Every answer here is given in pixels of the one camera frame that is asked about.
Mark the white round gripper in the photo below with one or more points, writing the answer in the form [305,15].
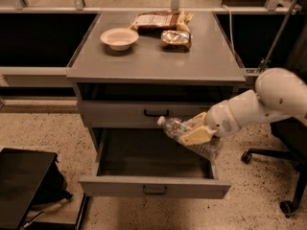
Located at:
[221,119]

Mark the clear plastic water bottle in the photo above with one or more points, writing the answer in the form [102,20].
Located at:
[175,127]

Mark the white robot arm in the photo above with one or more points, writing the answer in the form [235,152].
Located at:
[278,94]

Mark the grey drawer cabinet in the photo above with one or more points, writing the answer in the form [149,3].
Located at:
[208,73]

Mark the open grey lower drawer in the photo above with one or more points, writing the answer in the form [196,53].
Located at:
[146,163]

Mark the closed grey upper drawer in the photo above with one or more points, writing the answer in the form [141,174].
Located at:
[132,114]

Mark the shiny foil chip bag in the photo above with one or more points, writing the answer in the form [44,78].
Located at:
[176,40]

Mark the black office chair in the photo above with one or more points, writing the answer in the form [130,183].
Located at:
[293,134]

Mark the brown snack bag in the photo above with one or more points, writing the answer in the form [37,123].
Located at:
[162,20]

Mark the white paper bowl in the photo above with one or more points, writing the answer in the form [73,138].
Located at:
[119,39]

